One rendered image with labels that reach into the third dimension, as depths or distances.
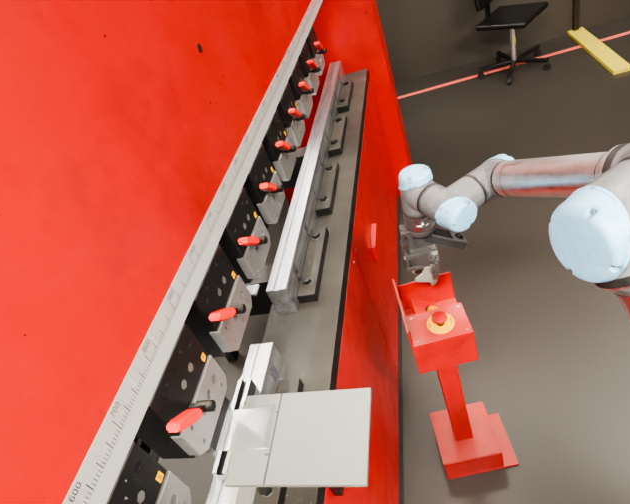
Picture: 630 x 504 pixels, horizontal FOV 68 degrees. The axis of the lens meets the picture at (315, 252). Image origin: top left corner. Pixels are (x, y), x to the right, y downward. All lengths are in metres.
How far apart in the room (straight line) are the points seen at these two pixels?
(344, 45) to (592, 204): 2.14
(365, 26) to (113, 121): 2.04
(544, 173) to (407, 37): 3.79
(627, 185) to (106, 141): 0.70
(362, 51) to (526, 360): 1.73
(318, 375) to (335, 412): 0.23
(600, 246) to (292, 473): 0.60
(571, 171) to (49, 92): 0.79
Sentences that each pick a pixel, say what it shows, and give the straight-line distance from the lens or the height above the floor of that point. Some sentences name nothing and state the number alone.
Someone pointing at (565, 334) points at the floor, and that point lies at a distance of 2.23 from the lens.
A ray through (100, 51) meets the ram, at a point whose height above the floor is 1.66.
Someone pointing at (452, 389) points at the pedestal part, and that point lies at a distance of 1.56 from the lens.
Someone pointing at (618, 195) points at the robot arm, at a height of 1.34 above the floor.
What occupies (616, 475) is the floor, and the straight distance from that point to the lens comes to 1.95.
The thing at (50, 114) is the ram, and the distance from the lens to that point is 0.67.
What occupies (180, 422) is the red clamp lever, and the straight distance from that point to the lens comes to 0.71.
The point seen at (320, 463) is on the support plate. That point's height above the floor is 1.00.
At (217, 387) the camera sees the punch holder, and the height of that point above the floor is 1.15.
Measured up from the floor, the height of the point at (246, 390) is 1.00.
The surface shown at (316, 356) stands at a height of 0.87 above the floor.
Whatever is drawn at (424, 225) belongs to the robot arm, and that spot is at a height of 1.07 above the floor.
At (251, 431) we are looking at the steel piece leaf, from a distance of 0.97.
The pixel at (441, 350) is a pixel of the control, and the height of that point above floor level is 0.74.
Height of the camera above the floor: 1.76
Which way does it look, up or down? 37 degrees down
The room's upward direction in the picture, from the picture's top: 23 degrees counter-clockwise
